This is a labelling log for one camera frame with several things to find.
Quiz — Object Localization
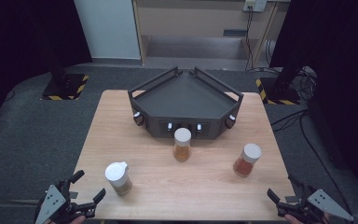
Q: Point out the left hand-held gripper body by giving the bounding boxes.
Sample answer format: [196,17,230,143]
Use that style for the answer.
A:
[34,180,96,224]

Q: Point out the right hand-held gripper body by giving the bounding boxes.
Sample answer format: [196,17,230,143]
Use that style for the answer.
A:
[277,184,355,224]

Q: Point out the white-lid jar pale spice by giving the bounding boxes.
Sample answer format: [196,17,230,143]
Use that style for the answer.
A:
[104,161,133,196]

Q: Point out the red spice jar white lid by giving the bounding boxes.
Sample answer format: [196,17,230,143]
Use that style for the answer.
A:
[232,143,263,178]

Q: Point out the orange spice jar white lid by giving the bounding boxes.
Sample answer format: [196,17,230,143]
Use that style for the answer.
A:
[172,127,193,162]

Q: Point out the dark grey corner rack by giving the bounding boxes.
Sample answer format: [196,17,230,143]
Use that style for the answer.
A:
[127,65,244,140]

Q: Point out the person's right hand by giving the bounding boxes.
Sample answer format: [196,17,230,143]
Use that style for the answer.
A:
[283,213,331,224]

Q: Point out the person's left hand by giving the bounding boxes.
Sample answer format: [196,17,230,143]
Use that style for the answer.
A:
[46,215,87,224]

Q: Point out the black stand with striped base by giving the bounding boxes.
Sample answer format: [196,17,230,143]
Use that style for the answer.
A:
[255,59,306,105]
[40,31,90,102]

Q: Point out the black curtain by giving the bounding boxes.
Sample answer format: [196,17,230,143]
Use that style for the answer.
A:
[0,0,93,134]
[268,0,358,194]

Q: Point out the white panel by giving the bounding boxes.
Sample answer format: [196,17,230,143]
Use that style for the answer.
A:
[73,0,142,60]

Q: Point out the dark rectangular plate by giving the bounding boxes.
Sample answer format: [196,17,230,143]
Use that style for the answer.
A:
[223,29,248,37]

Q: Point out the black floor cable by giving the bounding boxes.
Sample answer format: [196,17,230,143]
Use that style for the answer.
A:
[269,108,354,217]

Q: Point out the tangle of cables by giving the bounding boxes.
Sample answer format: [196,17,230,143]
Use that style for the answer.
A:
[295,66,320,102]

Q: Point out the black socket cable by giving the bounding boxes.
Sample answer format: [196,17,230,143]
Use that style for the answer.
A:
[244,8,255,72]

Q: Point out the white wall socket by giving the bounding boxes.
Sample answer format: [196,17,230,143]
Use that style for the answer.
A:
[242,0,268,13]

